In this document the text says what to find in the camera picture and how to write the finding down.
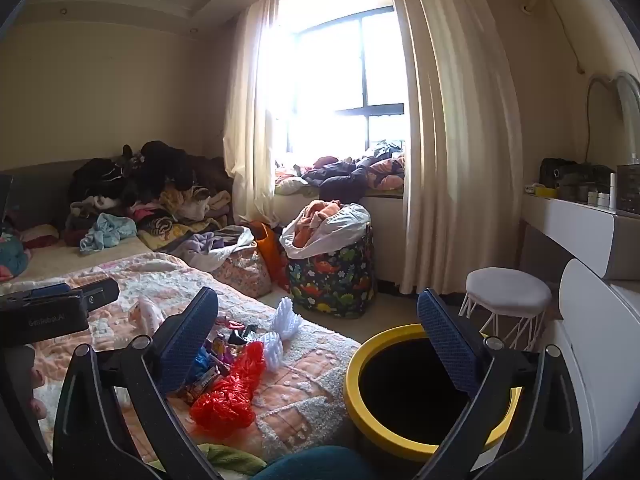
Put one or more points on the thick cream curtain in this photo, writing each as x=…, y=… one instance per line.
x=450, y=135

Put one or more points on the white framed mirror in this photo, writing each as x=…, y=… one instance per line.
x=625, y=110

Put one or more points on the yellow rim trash bin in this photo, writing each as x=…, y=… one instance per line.
x=357, y=400

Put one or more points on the pink patterned quilt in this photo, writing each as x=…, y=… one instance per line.
x=300, y=385

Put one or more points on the white vanity desk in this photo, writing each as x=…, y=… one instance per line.
x=570, y=225

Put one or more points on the light blue cloth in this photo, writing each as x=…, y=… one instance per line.
x=107, y=230

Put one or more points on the white curved cabinet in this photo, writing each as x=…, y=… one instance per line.
x=600, y=320

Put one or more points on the dark organizer box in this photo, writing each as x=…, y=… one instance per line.
x=629, y=187

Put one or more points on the pink floral fabric bag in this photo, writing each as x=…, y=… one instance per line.
x=245, y=272

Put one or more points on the white lilac garment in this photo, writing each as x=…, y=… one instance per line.
x=220, y=245

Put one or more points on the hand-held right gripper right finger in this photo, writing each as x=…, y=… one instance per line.
x=450, y=340

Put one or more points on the dinosaur print laundry bag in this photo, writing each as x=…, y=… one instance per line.
x=330, y=280

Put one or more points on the white slim bottle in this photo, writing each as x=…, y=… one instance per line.
x=613, y=190

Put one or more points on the orange towel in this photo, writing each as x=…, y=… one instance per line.
x=320, y=215

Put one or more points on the heap of clothes on windowsill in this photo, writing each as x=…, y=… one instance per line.
x=340, y=175

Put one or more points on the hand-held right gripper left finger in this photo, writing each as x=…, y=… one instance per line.
x=182, y=350

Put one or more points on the sheer cream curtain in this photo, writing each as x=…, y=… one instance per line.
x=250, y=110

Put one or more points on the red brown snack wrapper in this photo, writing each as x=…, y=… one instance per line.
x=202, y=385

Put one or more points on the grey headboard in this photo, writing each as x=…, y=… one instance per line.
x=40, y=190

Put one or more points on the person's left hand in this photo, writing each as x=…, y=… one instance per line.
x=39, y=407

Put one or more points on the white printed tube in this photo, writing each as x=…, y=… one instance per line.
x=147, y=312

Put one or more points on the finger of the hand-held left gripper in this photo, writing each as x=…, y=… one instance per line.
x=100, y=295
x=50, y=290

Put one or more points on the pile of dark clothes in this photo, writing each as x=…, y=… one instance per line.
x=150, y=170

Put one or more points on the green cloth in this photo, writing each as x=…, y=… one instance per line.
x=230, y=460

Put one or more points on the blue pink printed cloth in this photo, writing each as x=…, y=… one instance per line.
x=12, y=257

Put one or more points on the teal cloth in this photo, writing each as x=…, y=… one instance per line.
x=325, y=465

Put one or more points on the white foam fruit net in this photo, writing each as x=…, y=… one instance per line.
x=272, y=352
x=287, y=317

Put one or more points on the red plastic mesh bag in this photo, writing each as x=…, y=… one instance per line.
x=225, y=400

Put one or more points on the window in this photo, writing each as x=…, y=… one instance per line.
x=340, y=70

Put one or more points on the orange bag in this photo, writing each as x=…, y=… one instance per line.
x=272, y=255

